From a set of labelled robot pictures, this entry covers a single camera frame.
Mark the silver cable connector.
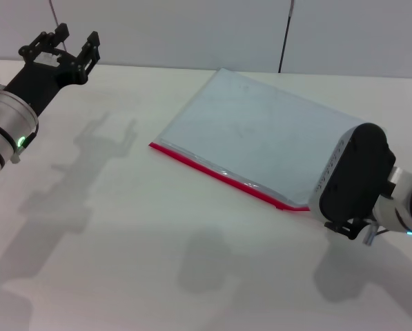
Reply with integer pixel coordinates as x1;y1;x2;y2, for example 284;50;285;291
363;225;379;246

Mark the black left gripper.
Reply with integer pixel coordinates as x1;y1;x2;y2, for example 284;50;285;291
3;23;101;117

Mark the thin grey hanging cable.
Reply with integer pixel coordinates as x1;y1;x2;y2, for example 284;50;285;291
48;0;68;51

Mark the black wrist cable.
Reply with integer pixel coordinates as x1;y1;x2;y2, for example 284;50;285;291
19;122;40;149

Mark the clear document bag red zipper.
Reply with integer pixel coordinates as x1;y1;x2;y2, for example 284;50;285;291
148;68;365;212

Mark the black hanging cable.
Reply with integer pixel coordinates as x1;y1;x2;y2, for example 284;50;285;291
277;0;296;74

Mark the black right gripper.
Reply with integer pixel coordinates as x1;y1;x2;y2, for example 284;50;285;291
324;217;369;241

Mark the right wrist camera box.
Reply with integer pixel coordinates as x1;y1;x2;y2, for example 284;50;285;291
308;122;398;225

